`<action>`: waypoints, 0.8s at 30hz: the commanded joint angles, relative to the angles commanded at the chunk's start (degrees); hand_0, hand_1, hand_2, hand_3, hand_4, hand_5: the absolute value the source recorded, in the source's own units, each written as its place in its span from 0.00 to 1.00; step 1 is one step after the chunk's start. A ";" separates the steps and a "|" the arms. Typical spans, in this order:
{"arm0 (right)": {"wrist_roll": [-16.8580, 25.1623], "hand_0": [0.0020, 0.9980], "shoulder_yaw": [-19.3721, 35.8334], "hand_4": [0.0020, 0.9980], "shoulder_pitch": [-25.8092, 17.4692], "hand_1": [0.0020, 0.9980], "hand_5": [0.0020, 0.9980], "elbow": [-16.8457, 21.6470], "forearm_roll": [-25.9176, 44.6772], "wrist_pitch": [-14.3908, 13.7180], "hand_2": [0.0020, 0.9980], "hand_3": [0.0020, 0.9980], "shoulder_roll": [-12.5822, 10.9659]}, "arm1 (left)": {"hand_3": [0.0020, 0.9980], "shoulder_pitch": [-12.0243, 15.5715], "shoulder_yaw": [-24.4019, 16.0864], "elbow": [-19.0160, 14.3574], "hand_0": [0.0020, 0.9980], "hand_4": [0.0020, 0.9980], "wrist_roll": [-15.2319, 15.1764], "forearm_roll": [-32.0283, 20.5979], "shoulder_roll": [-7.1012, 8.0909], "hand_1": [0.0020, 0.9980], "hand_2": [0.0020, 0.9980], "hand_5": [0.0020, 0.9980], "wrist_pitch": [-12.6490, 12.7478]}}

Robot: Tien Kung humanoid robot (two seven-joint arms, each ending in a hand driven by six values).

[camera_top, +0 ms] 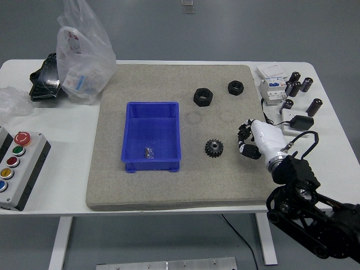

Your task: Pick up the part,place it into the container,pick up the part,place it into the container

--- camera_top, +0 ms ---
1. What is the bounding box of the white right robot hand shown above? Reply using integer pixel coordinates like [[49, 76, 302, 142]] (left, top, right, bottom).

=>
[[237, 118, 288, 167]]

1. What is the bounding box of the black bevel gear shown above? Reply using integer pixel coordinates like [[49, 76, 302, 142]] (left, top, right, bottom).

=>
[[204, 138, 224, 159]]

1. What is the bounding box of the small black hex nut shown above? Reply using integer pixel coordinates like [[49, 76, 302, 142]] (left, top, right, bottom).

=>
[[227, 80, 245, 96]]

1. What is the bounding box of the large black hex nut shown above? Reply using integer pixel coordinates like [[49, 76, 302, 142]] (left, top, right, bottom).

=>
[[193, 87, 214, 107]]

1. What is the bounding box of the white box with blue print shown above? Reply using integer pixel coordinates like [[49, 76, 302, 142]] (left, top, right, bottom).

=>
[[63, 70, 86, 91]]

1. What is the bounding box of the grey push-button control box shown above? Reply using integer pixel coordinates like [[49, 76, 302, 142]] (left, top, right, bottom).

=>
[[0, 130, 52, 212]]

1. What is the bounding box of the black power adapter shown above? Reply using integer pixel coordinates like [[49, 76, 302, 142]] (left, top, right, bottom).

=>
[[289, 115, 315, 132]]

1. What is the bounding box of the white circuit breaker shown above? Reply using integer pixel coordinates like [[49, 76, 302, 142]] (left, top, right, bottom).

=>
[[258, 78, 288, 107]]

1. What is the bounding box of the white paper leaflet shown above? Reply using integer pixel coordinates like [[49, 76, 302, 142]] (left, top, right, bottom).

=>
[[256, 64, 289, 81]]

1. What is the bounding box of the white table leg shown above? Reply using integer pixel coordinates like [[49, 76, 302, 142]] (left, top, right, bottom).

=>
[[48, 216, 74, 270], [255, 212, 280, 266]]

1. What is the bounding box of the grey-brown felt mat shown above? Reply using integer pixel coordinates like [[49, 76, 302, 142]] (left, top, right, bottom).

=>
[[85, 64, 280, 212]]

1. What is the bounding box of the blue plastic bin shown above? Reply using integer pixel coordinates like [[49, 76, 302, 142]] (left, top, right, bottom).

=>
[[120, 101, 183, 174]]

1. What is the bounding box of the clear floor fixture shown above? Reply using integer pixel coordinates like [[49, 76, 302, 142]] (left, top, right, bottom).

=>
[[181, 0, 196, 15]]

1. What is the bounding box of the translucent white plastic bag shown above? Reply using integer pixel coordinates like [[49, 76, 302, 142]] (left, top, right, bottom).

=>
[[56, 0, 117, 106]]

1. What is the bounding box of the black part in clear wrap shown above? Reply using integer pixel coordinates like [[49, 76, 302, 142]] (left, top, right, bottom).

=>
[[29, 52, 69, 102]]

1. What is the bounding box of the crumpled clear plastic film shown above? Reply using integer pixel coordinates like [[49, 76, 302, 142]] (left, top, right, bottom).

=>
[[0, 86, 33, 122]]

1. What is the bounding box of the thin black adapter cord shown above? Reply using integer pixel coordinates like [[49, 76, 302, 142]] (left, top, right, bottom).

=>
[[259, 98, 292, 128]]

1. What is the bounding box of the black floor cable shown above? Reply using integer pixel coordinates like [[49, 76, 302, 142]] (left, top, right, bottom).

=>
[[220, 213, 260, 270]]

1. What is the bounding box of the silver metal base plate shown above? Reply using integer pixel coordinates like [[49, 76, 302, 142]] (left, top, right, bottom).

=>
[[95, 256, 237, 270]]

